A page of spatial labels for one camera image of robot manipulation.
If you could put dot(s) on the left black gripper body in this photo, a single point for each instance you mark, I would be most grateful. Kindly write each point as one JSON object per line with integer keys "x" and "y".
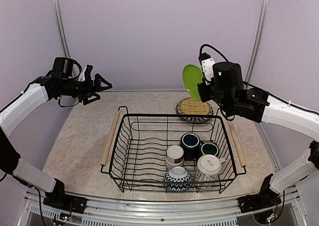
{"x": 82, "y": 91}

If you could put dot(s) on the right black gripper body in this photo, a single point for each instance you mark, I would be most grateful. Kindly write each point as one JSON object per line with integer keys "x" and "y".
{"x": 204, "y": 96}

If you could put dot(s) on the woven bamboo plate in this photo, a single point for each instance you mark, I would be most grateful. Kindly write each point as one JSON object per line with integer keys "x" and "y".
{"x": 190, "y": 106}

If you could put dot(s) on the green plastic plate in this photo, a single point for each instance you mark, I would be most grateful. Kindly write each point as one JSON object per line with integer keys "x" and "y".
{"x": 192, "y": 76}

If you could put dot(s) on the black white striped plate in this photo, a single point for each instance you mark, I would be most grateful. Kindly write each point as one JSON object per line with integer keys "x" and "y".
{"x": 193, "y": 118}

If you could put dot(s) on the white brown banded cup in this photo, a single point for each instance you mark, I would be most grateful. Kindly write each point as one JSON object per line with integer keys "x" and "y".
{"x": 174, "y": 156}

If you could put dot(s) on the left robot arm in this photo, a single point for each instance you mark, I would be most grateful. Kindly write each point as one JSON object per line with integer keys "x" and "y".
{"x": 66, "y": 78}

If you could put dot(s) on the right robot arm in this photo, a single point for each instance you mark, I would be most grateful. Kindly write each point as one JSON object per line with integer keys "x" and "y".
{"x": 222, "y": 83}

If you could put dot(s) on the navy blue mug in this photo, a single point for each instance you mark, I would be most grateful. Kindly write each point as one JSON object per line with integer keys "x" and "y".
{"x": 190, "y": 144}

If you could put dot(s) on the dark teal mug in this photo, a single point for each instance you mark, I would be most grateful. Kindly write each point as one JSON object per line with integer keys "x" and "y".
{"x": 209, "y": 148}

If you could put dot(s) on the white floral patterned mug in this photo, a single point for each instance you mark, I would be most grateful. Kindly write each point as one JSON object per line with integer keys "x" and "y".
{"x": 208, "y": 168}

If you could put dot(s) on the blue white patterned bowl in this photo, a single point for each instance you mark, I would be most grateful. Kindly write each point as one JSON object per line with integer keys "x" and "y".
{"x": 177, "y": 179}

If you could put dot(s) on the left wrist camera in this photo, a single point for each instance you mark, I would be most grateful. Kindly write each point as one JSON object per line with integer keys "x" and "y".
{"x": 85, "y": 73}

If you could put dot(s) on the left wooden rack handle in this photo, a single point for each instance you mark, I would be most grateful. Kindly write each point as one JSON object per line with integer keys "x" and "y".
{"x": 110, "y": 139}

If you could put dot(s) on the wooden rack handle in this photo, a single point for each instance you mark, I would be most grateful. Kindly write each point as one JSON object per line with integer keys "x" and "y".
{"x": 237, "y": 145}
{"x": 110, "y": 139}

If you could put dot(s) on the black wire dish rack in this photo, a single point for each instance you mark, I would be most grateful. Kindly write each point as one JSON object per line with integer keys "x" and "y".
{"x": 155, "y": 152}

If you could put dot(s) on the right wooden rack handle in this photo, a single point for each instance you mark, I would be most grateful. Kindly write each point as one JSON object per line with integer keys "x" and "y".
{"x": 237, "y": 145}

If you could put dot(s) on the left aluminium corner post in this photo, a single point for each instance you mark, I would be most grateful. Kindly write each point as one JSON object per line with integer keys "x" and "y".
{"x": 60, "y": 27}

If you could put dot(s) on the aluminium corner post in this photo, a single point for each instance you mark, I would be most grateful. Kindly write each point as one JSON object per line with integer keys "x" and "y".
{"x": 258, "y": 40}
{"x": 60, "y": 27}

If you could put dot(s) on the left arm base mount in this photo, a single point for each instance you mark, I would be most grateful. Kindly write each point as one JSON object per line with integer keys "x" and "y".
{"x": 59, "y": 199}

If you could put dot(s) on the aluminium front rail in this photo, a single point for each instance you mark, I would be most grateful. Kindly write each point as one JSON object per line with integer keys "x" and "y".
{"x": 112, "y": 212}

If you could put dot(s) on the right aluminium corner post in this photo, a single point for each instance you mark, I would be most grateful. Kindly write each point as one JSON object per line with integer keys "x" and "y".
{"x": 258, "y": 40}

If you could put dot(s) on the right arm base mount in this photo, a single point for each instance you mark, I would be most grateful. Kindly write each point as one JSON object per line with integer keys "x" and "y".
{"x": 263, "y": 199}

